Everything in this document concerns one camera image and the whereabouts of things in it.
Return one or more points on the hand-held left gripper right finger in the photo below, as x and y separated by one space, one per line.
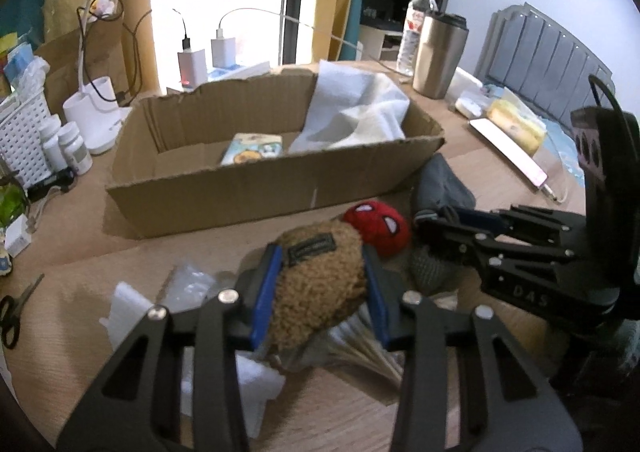
375 297

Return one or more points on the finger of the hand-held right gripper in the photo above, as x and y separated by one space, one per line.
450 239
480 219

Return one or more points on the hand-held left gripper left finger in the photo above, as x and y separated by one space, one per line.
263 299

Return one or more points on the grey knit hat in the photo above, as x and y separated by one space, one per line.
440 187

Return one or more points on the brown plush toy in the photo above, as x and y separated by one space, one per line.
320 292

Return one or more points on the cardboard box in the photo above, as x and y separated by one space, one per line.
240 192

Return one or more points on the grey knitted pouch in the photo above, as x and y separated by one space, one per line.
432 269

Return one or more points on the pack of cotton swabs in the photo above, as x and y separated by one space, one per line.
360 352

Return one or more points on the red spider plush toy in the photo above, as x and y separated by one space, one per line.
380 227

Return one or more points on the clear plastic bag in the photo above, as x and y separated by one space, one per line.
192 282

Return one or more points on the white paper tissue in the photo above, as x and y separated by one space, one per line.
255 382

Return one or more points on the yellow packet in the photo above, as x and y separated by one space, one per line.
517 126

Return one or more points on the cartoon printed tissue pack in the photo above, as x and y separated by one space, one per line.
252 149

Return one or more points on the white towel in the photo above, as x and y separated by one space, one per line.
360 111

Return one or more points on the steel tumbler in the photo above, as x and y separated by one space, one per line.
437 59

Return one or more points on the grey bed headboard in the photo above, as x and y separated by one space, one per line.
545 61

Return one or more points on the clear water bottle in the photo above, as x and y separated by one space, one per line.
414 31

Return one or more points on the white pill bottle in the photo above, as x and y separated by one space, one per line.
75 149
50 141

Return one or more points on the black flashlight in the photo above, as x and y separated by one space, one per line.
50 184

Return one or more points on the white desk lamp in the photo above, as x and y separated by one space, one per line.
97 116

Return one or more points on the black scissors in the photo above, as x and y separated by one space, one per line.
12 319

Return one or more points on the small white box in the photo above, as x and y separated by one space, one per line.
16 237

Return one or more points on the white plastic basket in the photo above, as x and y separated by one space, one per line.
22 141

